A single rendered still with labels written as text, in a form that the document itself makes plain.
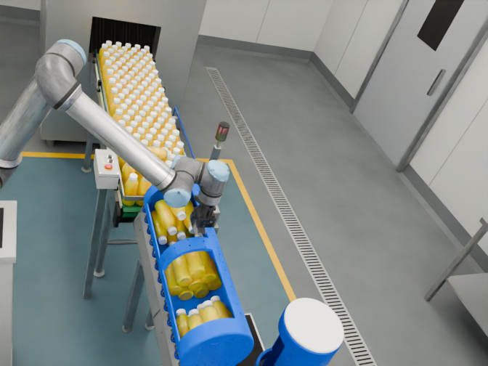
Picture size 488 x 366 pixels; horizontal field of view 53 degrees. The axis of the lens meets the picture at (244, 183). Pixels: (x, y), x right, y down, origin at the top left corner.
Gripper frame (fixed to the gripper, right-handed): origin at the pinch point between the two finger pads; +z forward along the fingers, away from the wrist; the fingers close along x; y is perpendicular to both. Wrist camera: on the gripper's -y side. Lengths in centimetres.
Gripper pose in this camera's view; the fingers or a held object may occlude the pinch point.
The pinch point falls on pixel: (196, 229)
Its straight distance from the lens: 212.0
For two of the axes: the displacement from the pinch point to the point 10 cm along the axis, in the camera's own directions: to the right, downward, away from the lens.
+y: 3.0, 6.6, -6.9
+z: -2.8, 7.5, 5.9
